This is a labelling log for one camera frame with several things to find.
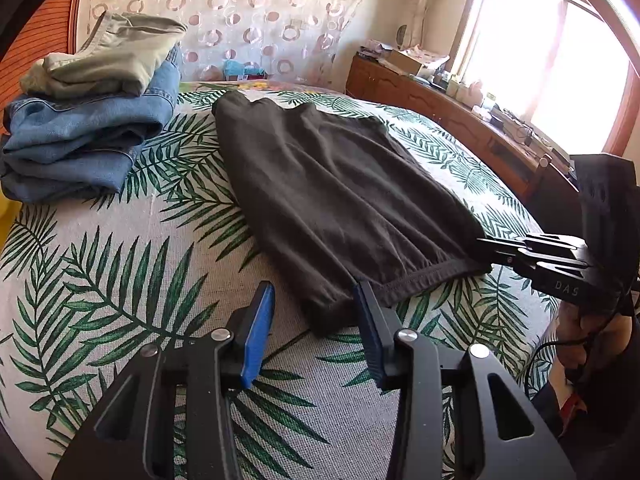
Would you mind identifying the floral blanket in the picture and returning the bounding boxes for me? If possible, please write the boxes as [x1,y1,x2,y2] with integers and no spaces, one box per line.
[234,77,282,92]

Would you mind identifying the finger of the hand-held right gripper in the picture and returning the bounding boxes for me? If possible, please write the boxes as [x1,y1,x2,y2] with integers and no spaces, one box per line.
[492,252,592,281]
[476,233,587,257]

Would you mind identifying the wooden cabinet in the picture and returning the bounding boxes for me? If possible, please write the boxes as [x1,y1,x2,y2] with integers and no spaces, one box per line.
[345,55,582,207]

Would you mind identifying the folded blue jeans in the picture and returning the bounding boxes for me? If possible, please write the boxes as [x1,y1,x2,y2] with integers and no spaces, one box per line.
[0,45,183,206]

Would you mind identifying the bed with leaf-print sheet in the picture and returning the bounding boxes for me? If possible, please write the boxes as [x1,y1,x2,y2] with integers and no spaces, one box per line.
[0,79,562,480]

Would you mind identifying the window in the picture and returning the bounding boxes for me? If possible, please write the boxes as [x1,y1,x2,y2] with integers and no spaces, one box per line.
[450,0,640,161]

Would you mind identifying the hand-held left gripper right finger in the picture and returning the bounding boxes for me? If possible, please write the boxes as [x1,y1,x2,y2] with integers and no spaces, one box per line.
[352,280,576,480]

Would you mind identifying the cardboard box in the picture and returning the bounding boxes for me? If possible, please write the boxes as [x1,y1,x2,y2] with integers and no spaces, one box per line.
[384,49,427,74]

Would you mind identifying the person's right hand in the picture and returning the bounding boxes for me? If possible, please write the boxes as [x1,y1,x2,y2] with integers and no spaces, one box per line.
[555,304,631,383]

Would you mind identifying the dark grey shorts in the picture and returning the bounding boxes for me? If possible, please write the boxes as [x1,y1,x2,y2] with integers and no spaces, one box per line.
[211,91,493,337]

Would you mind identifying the black cable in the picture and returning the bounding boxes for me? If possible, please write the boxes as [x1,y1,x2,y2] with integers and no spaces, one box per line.
[524,337,593,401]

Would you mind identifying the blue cloth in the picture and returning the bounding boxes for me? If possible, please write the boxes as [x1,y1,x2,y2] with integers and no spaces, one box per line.
[222,59,267,79]

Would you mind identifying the light side curtain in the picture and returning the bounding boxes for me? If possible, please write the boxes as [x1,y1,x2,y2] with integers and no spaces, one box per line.
[407,0,442,49]

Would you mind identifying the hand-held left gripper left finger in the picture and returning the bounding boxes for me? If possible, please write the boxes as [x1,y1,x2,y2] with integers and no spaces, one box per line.
[52,280,276,480]

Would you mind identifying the circle-patterned curtain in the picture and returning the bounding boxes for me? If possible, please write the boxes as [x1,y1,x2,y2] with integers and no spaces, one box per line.
[75,0,366,86]

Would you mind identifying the folded khaki pants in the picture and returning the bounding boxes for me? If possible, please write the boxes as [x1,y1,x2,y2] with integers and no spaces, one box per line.
[20,10,188,98]

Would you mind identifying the wooden slatted wardrobe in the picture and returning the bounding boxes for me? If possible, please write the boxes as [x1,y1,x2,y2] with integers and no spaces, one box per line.
[0,0,85,111]

